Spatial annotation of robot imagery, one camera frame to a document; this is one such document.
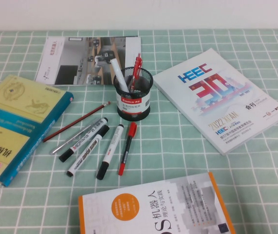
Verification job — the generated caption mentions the white marker red label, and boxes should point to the white marker red label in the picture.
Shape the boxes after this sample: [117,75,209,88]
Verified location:
[58,117,109,163]

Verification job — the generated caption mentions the red pencil with eraser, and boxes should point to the red pencil with eraser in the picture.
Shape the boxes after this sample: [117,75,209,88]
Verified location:
[42,101,111,143]

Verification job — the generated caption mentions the white board marker black cap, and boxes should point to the white board marker black cap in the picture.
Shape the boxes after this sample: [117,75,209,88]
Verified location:
[66,125,111,178]

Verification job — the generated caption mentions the white marker pen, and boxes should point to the white marker pen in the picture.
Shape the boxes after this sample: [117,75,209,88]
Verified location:
[110,58,130,94]

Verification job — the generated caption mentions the white photo brochure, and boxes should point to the white photo brochure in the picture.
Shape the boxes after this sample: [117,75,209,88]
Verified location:
[34,36,142,86]

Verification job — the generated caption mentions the white HEEC exhibition catalogue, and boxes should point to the white HEEC exhibition catalogue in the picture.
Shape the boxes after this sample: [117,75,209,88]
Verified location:
[152,48,278,156]

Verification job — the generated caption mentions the black mesh pen holder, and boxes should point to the black mesh pen holder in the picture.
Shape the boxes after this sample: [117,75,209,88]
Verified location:
[113,67,154,120]

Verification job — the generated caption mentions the black pen red cap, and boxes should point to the black pen red cap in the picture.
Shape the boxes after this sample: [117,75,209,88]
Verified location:
[118,121,138,176]

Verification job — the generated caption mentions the orange and white robotics book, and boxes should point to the orange and white robotics book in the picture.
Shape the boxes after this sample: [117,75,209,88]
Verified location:
[77,172,237,234]

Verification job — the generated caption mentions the silver pen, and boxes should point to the silver pen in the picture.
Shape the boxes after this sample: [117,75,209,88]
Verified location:
[50,118,101,156]

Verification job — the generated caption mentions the green checked tablecloth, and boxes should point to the green checked tablecloth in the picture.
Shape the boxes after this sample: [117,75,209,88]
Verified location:
[0,29,278,234]

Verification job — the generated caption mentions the red ballpoint pen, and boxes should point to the red ballpoint pen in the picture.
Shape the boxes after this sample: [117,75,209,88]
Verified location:
[129,53,143,93]

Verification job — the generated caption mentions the yellow and teal hardcover book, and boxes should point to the yellow and teal hardcover book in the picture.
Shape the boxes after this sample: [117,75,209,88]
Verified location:
[0,74,75,188]

